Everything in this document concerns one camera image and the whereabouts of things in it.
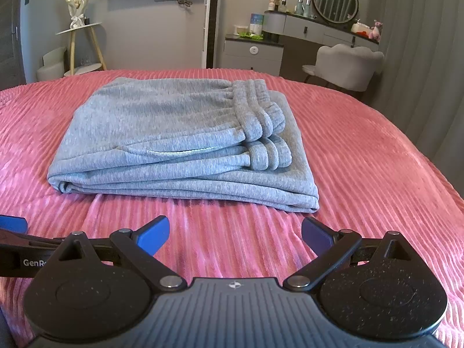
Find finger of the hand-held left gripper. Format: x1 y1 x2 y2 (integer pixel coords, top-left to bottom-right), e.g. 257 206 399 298
0 215 69 249

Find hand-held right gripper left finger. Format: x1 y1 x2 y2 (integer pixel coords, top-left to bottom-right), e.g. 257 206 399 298
58 215 187 292

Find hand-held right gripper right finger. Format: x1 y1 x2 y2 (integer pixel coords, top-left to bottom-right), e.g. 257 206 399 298
282 216 418 293

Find grey pants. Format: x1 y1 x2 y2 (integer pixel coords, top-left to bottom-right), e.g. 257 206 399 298
47 77 320 214

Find pink ribbed blanket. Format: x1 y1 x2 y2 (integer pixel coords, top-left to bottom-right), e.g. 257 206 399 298
0 68 464 348

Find white shell-back chair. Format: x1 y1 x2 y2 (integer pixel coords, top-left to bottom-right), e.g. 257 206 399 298
302 43 385 93

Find dark wooden door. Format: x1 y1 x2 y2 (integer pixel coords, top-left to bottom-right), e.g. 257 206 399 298
0 0 27 88

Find grey nightstand cabinet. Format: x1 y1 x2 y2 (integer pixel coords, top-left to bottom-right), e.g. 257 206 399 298
223 34 284 77

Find round white side table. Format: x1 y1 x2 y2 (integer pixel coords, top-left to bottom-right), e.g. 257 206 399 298
55 22 108 77

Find grey vanity desk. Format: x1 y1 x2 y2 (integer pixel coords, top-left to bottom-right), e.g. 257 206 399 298
262 10 380 80

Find pink plush toy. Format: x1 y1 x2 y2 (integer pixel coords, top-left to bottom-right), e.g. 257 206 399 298
369 19 384 41

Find white tower air conditioner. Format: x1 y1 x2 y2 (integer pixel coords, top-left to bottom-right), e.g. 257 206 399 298
200 0 221 69

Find grey curtain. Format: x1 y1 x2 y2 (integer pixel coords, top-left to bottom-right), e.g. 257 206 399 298
369 0 464 193

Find cream wrapped bouquet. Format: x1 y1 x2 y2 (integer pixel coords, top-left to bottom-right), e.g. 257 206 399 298
63 0 94 30

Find round vanity mirror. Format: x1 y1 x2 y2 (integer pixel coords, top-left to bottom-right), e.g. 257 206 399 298
312 0 360 27

